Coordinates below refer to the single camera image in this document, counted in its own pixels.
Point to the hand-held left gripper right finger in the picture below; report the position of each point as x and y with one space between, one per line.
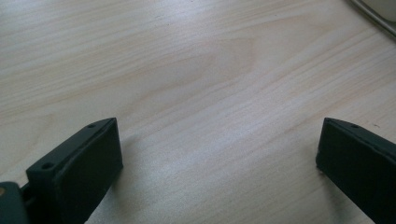
358 165

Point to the white tray with grey rim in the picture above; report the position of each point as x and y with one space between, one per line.
381 12

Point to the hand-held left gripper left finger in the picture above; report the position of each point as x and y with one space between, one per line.
82 174

